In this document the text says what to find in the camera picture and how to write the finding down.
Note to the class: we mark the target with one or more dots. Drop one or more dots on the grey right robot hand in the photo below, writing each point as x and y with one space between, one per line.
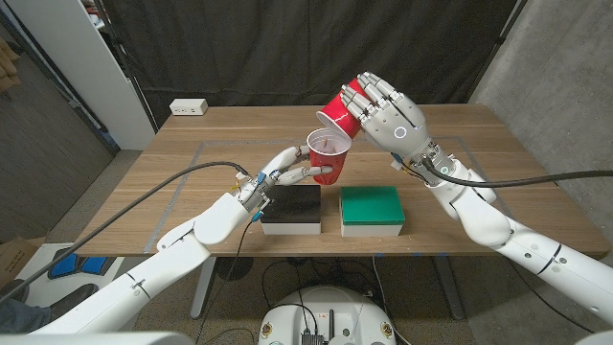
397 124

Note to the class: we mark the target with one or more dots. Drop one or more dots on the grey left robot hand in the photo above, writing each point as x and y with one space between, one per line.
268 179

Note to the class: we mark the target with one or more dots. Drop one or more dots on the red plastic cup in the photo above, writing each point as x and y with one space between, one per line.
335 165
337 117

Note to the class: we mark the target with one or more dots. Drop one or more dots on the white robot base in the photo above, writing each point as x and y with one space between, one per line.
330 306

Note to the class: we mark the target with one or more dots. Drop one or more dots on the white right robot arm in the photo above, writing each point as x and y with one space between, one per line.
527 244

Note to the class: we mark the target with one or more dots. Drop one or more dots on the black foam block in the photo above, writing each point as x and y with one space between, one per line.
292 206

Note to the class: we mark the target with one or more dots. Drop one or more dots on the green foam block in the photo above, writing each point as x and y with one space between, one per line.
371 206

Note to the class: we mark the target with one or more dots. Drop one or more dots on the black round floor base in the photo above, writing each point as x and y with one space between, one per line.
234 268

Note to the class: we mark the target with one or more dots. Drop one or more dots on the white power strip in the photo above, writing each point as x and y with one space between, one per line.
188 106

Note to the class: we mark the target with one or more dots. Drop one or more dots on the black curtain backdrop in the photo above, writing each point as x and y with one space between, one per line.
263 48

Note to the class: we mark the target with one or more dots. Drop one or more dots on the black curtain stand pole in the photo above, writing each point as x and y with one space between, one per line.
501 39
125 62

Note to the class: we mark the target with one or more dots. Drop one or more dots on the grey table leg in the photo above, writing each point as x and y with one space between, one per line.
450 287

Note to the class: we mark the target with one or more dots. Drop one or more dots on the blue foot pedal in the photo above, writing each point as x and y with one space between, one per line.
93 264

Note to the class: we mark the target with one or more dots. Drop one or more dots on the white cabinet panel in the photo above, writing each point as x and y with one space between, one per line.
81 62

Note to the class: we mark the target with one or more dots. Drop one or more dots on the dark leather shoe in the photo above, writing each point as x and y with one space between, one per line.
14 290
72 302

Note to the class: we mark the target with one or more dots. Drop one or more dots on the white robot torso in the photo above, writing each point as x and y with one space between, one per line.
96 339

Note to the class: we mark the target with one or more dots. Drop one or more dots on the white floor platform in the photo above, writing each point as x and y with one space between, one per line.
38 287

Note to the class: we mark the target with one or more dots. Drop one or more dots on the cardboard box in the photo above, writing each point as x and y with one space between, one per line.
12 259

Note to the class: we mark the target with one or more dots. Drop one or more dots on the tan cardboard stack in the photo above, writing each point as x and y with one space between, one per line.
7 67

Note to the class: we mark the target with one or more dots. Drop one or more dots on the blue jeans leg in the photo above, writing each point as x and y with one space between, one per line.
19 322

